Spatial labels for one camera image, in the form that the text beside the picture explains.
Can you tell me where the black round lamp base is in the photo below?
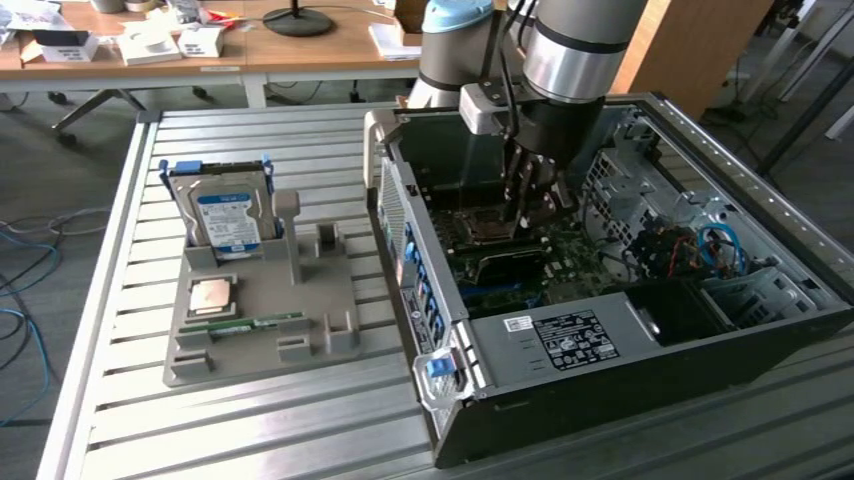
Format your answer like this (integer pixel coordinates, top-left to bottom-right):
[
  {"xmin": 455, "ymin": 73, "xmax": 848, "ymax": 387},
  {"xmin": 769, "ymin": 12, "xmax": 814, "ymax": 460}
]
[{"xmin": 262, "ymin": 0, "xmax": 335, "ymax": 38}]

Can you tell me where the blue wire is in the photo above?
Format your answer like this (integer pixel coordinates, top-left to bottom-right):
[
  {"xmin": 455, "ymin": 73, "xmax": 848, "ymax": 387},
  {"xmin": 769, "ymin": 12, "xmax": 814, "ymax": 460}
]
[{"xmin": 697, "ymin": 222, "xmax": 749, "ymax": 279}]

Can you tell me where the black floor cable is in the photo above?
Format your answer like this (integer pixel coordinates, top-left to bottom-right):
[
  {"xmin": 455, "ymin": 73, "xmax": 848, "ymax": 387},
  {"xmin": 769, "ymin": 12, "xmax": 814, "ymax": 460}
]
[{"xmin": 0, "ymin": 269, "xmax": 39, "ymax": 371}]

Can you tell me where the white box with black lid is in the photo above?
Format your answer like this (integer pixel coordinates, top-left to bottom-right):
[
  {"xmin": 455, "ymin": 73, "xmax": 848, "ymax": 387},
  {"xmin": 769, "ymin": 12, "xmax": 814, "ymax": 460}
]
[{"xmin": 32, "ymin": 29, "xmax": 100, "ymax": 64}]

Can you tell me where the orange wire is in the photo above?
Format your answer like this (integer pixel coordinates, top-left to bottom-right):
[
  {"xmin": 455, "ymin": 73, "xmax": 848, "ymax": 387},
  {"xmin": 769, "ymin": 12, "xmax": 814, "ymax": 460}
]
[{"xmin": 670, "ymin": 234, "xmax": 702, "ymax": 276}]

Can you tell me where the blue floor cable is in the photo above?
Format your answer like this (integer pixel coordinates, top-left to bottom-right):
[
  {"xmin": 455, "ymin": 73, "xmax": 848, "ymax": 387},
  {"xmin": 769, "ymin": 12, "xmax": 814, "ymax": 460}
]
[{"xmin": 0, "ymin": 229, "xmax": 62, "ymax": 426}]

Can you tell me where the green motherboard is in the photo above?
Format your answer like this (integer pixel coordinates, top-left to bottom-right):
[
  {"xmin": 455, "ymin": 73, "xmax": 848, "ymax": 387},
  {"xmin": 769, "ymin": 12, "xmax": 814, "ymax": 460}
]
[{"xmin": 426, "ymin": 182, "xmax": 629, "ymax": 319}]

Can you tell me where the small white labelled box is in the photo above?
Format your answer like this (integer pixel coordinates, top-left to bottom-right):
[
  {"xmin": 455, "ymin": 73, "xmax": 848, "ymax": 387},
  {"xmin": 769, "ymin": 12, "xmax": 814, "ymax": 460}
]
[{"xmin": 178, "ymin": 25, "xmax": 226, "ymax": 59}]

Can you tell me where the grey parts rack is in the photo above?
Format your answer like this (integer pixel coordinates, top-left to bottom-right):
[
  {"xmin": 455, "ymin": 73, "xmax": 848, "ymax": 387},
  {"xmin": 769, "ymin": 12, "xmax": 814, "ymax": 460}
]
[{"xmin": 163, "ymin": 188, "xmax": 366, "ymax": 389}]

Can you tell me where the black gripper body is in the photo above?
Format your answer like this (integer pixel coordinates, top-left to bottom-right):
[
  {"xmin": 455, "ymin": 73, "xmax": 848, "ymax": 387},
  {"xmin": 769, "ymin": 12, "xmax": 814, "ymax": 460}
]
[{"xmin": 513, "ymin": 97, "xmax": 606, "ymax": 166}]

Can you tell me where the white box with round part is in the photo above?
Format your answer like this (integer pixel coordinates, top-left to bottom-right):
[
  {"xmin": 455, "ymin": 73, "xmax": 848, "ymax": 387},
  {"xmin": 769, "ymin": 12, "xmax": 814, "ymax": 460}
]
[{"xmin": 118, "ymin": 29, "xmax": 183, "ymax": 66}]

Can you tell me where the blue expansion slot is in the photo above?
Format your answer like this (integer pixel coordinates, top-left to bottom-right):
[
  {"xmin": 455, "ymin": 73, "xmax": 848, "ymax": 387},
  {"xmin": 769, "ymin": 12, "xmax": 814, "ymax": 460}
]
[{"xmin": 461, "ymin": 283, "xmax": 530, "ymax": 298}]

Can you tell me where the grey floor cable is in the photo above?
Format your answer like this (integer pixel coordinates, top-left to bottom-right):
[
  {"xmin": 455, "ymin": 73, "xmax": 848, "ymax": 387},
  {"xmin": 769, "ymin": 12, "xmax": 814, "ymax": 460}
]
[{"xmin": 0, "ymin": 207, "xmax": 112, "ymax": 236}]

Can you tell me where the wooden cabinet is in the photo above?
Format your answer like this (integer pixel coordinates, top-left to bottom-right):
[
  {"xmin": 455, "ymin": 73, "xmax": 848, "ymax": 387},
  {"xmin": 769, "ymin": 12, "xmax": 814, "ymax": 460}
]
[{"xmin": 610, "ymin": 0, "xmax": 780, "ymax": 121}]

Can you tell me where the CPU socket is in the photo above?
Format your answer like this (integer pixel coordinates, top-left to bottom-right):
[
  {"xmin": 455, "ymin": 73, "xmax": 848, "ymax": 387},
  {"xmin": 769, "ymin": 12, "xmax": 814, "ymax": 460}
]
[{"xmin": 459, "ymin": 207, "xmax": 521, "ymax": 246}]

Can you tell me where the black graphics card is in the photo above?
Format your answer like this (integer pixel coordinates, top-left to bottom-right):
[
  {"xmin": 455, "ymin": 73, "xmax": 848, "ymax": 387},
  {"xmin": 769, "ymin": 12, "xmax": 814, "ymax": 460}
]
[{"xmin": 466, "ymin": 249, "xmax": 549, "ymax": 290}]

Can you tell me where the hard disk in blue caddy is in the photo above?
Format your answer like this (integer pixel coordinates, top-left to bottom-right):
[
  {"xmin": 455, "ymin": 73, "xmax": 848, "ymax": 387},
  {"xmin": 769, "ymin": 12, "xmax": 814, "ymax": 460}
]
[{"xmin": 158, "ymin": 153, "xmax": 279, "ymax": 261}]

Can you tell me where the open black PC case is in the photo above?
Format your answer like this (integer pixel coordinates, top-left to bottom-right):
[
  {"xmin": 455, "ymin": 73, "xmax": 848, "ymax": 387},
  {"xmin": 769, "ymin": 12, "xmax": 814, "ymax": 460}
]
[{"xmin": 363, "ymin": 92, "xmax": 854, "ymax": 469}]

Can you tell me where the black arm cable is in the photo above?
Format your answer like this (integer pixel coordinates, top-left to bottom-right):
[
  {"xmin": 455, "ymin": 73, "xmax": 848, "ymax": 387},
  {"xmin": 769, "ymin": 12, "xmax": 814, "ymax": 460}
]
[{"xmin": 485, "ymin": 0, "xmax": 537, "ymax": 144}]

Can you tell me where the white paper booklet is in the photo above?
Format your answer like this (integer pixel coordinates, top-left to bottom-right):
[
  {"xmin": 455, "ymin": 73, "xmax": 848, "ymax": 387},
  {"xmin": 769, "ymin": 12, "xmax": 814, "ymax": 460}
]
[{"xmin": 369, "ymin": 22, "xmax": 423, "ymax": 61}]

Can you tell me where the grey disk bay tray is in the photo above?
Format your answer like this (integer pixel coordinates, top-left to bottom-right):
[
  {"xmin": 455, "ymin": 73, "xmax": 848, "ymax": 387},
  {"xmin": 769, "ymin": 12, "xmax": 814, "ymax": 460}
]
[{"xmin": 699, "ymin": 267, "xmax": 822, "ymax": 329}]

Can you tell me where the grey power supply unit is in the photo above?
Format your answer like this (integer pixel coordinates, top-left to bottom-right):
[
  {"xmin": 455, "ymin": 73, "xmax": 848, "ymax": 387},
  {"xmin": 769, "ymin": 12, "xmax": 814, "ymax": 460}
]
[{"xmin": 466, "ymin": 292, "xmax": 662, "ymax": 394}]

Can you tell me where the green RAM stick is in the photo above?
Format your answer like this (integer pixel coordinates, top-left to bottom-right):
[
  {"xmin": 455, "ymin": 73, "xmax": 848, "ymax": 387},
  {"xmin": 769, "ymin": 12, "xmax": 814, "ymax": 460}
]
[{"xmin": 178, "ymin": 312, "xmax": 306, "ymax": 334}]

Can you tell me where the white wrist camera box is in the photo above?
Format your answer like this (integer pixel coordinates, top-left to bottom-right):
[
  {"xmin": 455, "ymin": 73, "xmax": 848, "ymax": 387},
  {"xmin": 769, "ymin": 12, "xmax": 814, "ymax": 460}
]
[{"xmin": 458, "ymin": 83, "xmax": 519, "ymax": 135}]

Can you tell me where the CPU chip with metal lid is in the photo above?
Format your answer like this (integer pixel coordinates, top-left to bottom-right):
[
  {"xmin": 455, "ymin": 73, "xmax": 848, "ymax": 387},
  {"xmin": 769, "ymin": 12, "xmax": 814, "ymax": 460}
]
[{"xmin": 186, "ymin": 277, "xmax": 240, "ymax": 319}]

